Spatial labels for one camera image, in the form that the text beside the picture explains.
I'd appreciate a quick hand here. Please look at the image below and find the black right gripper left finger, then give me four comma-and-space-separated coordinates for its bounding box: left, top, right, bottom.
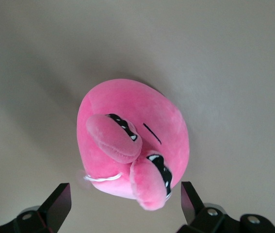
13, 182, 74, 233

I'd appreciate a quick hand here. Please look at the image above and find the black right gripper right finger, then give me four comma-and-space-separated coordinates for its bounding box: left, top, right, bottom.
180, 181, 227, 233

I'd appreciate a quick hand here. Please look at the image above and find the pink plush toy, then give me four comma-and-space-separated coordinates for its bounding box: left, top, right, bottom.
77, 78, 190, 211

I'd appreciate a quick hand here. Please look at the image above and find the brown table mat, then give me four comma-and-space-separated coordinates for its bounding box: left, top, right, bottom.
0, 0, 275, 233

